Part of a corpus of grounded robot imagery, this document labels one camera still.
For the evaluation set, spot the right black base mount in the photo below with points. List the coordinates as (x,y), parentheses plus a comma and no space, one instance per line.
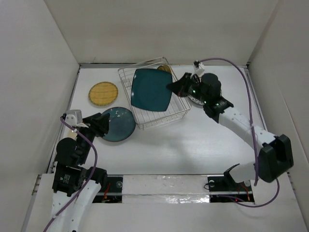
(221,190)

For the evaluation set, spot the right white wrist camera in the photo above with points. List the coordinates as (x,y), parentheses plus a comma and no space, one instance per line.
(198,68)

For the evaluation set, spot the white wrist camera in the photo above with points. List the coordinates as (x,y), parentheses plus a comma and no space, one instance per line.
(198,68)
(74,118)

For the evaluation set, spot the blue floral white plate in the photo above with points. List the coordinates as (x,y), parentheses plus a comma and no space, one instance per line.
(196,101)

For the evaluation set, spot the teal square plate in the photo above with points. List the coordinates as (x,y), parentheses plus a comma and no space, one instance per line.
(149,90)

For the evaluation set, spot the yellow woven round plate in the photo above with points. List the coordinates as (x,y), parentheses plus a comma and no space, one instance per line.
(103,93)

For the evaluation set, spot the yellow black patterned plate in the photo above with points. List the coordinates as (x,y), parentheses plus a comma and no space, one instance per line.
(165,68)

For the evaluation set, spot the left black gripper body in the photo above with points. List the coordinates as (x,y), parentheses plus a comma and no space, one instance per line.
(91,131)

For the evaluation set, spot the dark blue round plate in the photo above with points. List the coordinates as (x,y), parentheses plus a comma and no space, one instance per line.
(121,124)

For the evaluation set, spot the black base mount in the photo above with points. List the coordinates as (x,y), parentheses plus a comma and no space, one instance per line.
(221,190)
(112,192)

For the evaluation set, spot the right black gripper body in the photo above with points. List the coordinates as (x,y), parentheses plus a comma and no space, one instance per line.
(193,88)

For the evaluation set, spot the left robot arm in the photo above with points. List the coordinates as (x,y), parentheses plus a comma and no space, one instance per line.
(77,178)

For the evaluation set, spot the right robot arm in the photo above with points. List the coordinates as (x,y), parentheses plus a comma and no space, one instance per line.
(273,154)

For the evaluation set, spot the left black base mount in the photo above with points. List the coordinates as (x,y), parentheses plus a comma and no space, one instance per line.
(112,192)

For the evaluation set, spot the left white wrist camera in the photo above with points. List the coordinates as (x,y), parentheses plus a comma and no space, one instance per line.
(74,118)

